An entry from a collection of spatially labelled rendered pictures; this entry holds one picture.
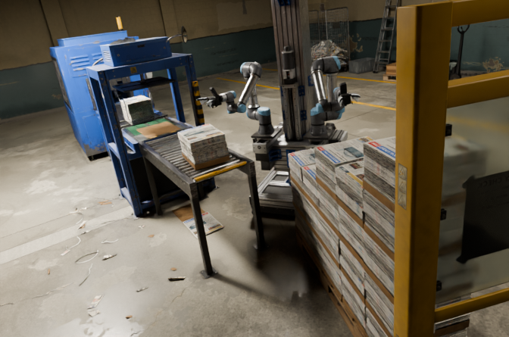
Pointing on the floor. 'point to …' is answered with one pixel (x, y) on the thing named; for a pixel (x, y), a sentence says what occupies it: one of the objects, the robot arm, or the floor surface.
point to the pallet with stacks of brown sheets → (390, 72)
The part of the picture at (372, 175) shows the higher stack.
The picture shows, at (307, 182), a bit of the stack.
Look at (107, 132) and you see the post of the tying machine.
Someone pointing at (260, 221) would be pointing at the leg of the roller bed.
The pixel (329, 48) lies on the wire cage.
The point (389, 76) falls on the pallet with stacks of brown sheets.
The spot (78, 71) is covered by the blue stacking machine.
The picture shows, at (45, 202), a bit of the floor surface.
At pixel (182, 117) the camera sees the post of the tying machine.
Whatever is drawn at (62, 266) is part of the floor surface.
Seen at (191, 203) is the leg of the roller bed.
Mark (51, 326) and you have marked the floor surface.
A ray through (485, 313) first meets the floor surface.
